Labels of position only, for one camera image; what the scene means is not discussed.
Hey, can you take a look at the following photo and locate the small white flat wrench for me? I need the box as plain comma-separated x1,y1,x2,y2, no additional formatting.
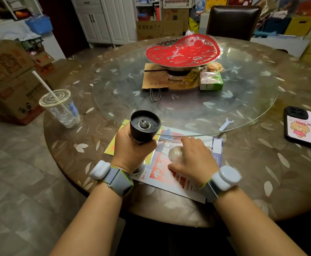
219,118,234,132

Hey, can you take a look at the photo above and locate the yellow-green paper sheet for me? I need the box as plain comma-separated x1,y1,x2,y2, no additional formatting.
104,119,156,165

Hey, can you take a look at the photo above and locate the dark blue storage bin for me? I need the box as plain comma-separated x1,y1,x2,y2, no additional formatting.
262,17,292,35

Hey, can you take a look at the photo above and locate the white plastic basket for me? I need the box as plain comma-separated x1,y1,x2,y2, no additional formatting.
163,0,196,9

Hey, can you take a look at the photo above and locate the round glass turntable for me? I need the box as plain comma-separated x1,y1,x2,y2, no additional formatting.
93,41,278,137

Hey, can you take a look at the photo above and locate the black pepper grinder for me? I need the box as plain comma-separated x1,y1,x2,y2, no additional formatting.
129,110,162,175

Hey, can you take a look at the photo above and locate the wide flat cardboard box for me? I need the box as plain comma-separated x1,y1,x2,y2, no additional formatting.
136,20,184,41

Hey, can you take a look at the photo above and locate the red heart-shaped paper cutout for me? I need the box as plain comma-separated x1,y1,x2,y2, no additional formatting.
145,34,221,68

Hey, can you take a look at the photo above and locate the orange red gift box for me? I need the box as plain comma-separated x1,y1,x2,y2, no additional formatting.
294,0,311,17

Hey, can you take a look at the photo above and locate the white cabinet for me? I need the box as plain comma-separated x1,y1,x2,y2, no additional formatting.
70,0,138,46

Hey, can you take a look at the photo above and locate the small brown cardboard box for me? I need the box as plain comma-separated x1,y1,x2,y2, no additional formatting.
31,50,55,75

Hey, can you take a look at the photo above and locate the large cardboard box red print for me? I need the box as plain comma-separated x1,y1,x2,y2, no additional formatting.
0,69,51,126

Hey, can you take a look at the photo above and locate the yellow storage box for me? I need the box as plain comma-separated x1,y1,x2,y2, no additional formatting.
284,16,311,38

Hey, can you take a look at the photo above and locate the dark brown leather chair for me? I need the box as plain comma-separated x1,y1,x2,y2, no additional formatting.
206,5,262,41

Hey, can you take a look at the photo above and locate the phone with pink bear case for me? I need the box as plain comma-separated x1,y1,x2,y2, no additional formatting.
283,106,311,147

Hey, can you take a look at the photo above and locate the clear pack of pastries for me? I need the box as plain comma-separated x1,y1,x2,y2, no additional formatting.
207,62,224,73

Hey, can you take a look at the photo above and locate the person's right hand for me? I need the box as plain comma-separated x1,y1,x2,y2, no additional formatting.
168,136,220,188

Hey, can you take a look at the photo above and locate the brown printed cardboard box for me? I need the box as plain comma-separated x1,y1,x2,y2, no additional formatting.
0,40,36,87

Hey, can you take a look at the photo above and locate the green and white packet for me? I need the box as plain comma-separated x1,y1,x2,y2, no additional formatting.
199,71,224,91

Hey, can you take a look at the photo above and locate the blue plastic basket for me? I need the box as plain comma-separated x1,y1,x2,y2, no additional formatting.
25,15,54,35

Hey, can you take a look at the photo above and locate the person's left hand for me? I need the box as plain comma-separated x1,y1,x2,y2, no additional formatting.
111,124,158,174

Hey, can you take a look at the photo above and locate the yellow snack packet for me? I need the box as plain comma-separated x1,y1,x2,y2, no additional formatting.
183,67,201,83

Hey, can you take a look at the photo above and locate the white open shelf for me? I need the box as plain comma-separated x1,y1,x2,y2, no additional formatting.
0,0,43,21

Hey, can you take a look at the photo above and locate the white tracker grey wristband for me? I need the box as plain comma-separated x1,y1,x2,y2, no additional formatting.
199,166,242,203
89,160,134,197

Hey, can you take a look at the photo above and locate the clear plastic drink cup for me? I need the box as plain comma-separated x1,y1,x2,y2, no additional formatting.
39,89,81,129

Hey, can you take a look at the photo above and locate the person's right forearm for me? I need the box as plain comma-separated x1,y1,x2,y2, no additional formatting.
213,186,308,256

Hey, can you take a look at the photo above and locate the person's left forearm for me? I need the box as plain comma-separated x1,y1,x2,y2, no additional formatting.
49,181,124,256

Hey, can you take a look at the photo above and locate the tall plain cardboard box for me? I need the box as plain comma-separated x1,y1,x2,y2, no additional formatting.
162,8,190,32

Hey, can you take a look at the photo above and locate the white drinking straw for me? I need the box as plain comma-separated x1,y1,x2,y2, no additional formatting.
32,71,65,107

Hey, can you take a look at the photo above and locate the yellow plastic bag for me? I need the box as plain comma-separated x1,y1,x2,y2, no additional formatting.
188,17,200,34

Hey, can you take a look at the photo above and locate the brown paper bag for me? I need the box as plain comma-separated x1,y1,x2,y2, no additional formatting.
142,63,201,103

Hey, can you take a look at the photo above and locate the red and blue printed flyer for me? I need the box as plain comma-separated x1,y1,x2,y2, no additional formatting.
133,126,223,204

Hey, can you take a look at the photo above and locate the leaf print table cover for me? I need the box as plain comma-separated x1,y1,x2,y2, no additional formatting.
43,36,311,228

